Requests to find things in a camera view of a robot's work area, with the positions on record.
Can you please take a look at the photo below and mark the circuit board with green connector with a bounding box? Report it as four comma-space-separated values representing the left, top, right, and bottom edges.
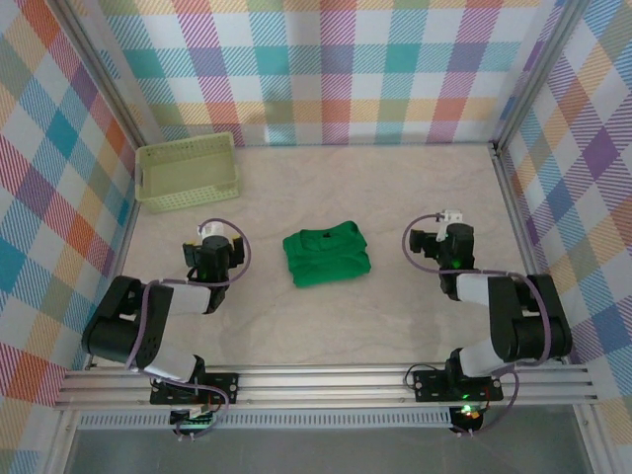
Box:
169, 402, 218, 430

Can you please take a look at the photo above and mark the long aluminium base rail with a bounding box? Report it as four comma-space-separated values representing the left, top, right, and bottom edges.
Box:
52, 364, 598, 412

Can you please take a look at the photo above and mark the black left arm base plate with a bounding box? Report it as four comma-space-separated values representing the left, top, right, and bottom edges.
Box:
149, 370, 241, 406

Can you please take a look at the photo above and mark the green t-shirt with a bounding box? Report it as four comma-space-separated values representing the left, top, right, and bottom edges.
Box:
281, 221, 372, 288

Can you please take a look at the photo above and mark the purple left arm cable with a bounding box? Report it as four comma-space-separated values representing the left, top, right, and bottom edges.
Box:
122, 218, 257, 441

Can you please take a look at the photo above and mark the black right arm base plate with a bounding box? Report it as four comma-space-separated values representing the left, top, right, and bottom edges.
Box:
412, 368, 505, 402

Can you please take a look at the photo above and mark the aluminium frame post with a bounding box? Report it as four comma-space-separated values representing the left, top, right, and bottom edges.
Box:
51, 0, 154, 149
491, 0, 592, 149

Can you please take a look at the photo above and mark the aluminium frame leg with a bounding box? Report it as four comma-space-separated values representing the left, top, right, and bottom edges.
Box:
572, 404, 606, 474
46, 408, 83, 474

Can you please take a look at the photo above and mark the small circuit board with light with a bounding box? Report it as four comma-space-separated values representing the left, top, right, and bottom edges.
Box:
456, 402, 486, 422

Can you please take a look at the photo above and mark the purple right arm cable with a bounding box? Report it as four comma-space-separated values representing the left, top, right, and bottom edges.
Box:
402, 212, 553, 438

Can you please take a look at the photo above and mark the aluminium table side rail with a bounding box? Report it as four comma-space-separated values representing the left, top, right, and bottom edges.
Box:
86, 197, 142, 371
488, 141, 539, 280

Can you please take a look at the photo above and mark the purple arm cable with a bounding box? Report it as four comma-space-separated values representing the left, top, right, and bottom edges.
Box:
402, 212, 553, 438
122, 218, 257, 441

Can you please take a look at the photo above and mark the light green plastic basket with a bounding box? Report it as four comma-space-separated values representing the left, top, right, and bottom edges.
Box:
134, 131, 242, 215

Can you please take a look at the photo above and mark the grey slotted cable duct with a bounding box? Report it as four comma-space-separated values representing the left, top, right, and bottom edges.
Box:
78, 407, 458, 431

